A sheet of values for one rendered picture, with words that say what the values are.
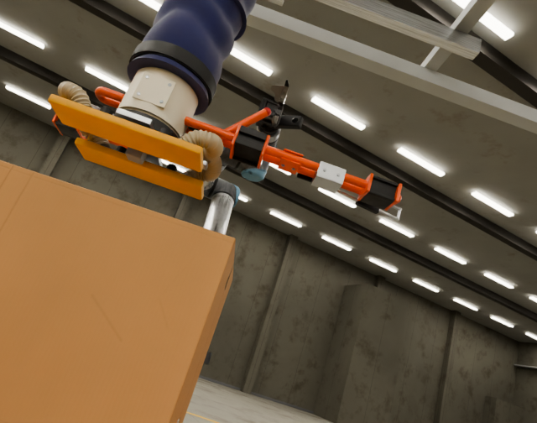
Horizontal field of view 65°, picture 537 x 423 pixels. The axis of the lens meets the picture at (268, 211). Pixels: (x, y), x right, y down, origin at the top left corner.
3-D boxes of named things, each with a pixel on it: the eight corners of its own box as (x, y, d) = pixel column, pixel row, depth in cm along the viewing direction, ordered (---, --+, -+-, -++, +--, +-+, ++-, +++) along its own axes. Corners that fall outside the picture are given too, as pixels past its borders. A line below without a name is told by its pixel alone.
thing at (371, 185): (367, 190, 104) (371, 172, 105) (357, 200, 111) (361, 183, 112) (398, 201, 104) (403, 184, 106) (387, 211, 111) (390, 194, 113)
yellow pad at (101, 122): (46, 100, 89) (57, 80, 90) (61, 124, 98) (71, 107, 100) (200, 154, 89) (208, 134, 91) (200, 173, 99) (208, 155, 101)
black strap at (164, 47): (120, 39, 100) (127, 26, 101) (136, 96, 121) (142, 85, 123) (211, 71, 100) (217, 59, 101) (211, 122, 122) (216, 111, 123)
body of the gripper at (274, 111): (257, 112, 148) (253, 130, 159) (280, 120, 148) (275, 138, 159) (263, 95, 150) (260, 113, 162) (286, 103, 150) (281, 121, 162)
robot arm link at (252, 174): (232, 174, 168) (242, 148, 172) (258, 186, 170) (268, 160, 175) (239, 167, 159) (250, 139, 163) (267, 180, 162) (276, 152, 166)
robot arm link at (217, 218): (169, 302, 171) (207, 189, 228) (209, 317, 176) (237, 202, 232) (182, 282, 162) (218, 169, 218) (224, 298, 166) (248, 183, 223)
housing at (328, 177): (315, 174, 104) (320, 159, 106) (310, 185, 110) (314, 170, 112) (342, 185, 104) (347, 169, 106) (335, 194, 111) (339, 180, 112)
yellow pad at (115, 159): (73, 142, 106) (81, 126, 108) (84, 159, 116) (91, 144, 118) (201, 187, 107) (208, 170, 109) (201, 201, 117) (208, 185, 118)
